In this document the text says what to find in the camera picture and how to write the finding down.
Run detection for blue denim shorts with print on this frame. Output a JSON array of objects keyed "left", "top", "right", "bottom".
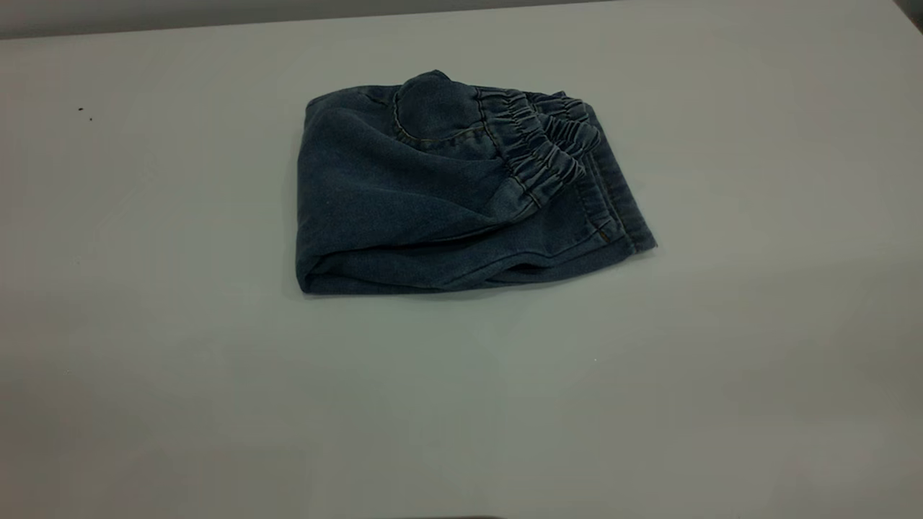
[{"left": 294, "top": 69, "right": 658, "bottom": 295}]

